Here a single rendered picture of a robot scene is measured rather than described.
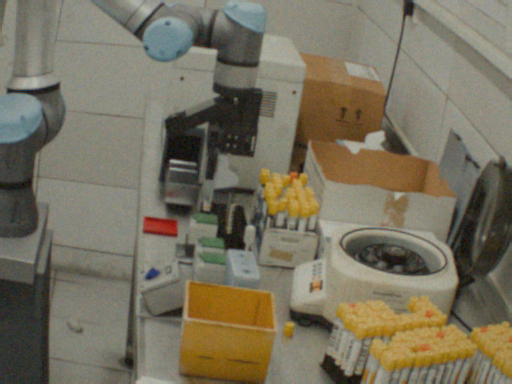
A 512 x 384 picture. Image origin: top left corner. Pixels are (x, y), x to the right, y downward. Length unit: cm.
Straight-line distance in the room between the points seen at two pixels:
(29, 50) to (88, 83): 172
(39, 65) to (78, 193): 187
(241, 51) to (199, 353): 54
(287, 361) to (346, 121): 114
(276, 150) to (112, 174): 148
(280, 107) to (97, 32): 141
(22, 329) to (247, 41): 66
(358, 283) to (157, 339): 34
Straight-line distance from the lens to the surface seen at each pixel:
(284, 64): 219
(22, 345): 184
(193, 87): 219
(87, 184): 366
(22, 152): 174
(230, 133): 178
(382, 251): 181
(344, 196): 198
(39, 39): 183
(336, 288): 168
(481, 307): 193
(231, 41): 174
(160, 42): 161
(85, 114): 358
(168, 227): 201
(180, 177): 212
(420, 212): 202
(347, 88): 260
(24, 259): 169
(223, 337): 147
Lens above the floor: 164
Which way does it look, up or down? 20 degrees down
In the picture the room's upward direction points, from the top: 10 degrees clockwise
